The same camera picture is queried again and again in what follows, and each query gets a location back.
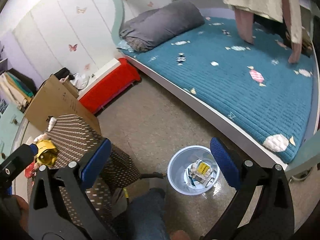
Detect red snack bag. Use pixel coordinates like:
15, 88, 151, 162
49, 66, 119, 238
24, 162, 35, 179

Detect yellow green plush toy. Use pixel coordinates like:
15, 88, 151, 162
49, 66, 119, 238
34, 140, 58, 167

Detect white small medicine bottle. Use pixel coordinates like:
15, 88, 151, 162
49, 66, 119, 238
47, 116, 57, 132

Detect yellow white medicine box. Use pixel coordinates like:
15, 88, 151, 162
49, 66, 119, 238
184, 159, 214, 190

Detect light blue trash bin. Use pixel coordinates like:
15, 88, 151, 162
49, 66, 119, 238
167, 145, 220, 196

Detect white cabinet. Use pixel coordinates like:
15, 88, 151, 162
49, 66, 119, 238
0, 105, 42, 202

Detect brown polka dot tablecloth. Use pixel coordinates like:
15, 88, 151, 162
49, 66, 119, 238
36, 114, 140, 225

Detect hanging clothes in wardrobe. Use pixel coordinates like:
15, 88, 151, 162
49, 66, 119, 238
1, 72, 34, 112

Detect brown cardboard box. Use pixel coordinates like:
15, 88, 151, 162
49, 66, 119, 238
24, 75, 101, 134

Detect black item behind box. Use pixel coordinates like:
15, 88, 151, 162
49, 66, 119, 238
54, 67, 74, 80

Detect white plastic bag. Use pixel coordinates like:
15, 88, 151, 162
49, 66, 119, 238
70, 73, 90, 90

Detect person's blue jeans leg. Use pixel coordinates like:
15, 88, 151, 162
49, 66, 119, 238
127, 188, 170, 240

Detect red low bench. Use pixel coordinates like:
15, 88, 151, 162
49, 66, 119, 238
79, 58, 141, 114

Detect blue bed mattress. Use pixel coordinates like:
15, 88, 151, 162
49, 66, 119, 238
125, 17, 314, 164

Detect grey folded quilt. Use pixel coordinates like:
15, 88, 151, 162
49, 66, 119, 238
119, 0, 204, 53

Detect pink hanging garment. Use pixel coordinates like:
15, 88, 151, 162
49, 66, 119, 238
234, 8, 302, 63

